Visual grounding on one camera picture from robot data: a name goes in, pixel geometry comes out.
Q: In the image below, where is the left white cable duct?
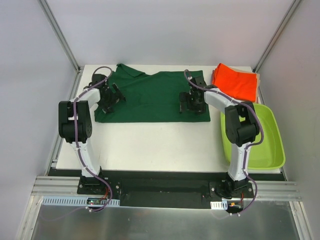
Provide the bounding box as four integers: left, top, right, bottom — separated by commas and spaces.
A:
42, 196, 120, 208

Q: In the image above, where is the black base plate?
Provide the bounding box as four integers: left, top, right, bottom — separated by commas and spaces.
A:
47, 167, 286, 208

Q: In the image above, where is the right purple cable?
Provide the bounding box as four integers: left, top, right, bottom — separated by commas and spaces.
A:
183, 68, 265, 221

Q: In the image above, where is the aluminium frame post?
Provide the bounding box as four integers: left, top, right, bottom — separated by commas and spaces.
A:
251, 0, 304, 73
37, 0, 81, 73

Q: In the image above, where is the lime green plastic tray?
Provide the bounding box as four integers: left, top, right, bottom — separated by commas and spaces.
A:
219, 101, 286, 171

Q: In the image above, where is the dark green t-shirt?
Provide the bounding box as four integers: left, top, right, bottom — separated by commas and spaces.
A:
94, 63, 211, 124

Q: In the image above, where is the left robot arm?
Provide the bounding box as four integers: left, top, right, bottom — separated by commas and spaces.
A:
58, 73, 126, 195

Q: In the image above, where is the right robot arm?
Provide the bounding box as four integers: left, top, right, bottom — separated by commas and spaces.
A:
179, 72, 262, 199

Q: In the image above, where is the orange folded t-shirt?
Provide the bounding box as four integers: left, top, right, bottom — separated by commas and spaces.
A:
210, 62, 258, 103

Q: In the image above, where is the left aluminium frame post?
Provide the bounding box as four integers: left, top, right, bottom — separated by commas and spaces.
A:
37, 0, 81, 73

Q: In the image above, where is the right aluminium frame post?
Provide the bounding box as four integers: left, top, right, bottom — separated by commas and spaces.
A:
251, 0, 304, 73

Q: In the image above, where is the white cable duct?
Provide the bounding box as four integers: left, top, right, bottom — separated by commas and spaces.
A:
42, 196, 120, 208
210, 200, 228, 211

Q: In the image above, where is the right white cable duct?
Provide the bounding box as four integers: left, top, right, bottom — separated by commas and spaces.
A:
210, 200, 228, 211

